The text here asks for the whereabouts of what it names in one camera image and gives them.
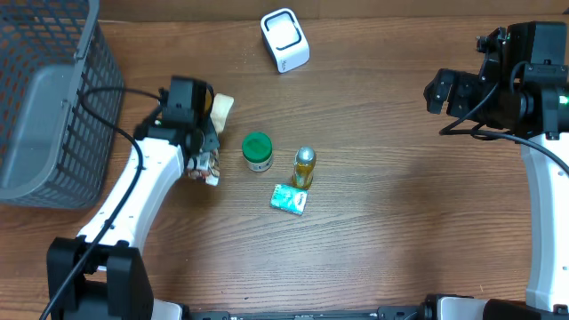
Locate yellow oil bottle silver cap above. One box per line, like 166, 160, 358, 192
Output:
293, 146, 317, 189

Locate green lid white jar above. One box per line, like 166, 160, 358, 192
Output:
242, 132, 273, 172

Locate brown snack pouch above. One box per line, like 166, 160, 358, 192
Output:
186, 93, 235, 186

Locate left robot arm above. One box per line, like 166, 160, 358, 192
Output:
41, 76, 220, 319

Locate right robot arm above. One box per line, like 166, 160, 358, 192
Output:
417, 21, 568, 319

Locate white barcode scanner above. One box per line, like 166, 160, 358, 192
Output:
260, 8, 310, 74

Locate green tissue pack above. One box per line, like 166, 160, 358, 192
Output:
269, 184, 308, 216

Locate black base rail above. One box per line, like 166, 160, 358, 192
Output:
181, 306, 423, 320

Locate grey plastic mesh basket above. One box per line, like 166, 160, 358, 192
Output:
1, 0, 124, 209

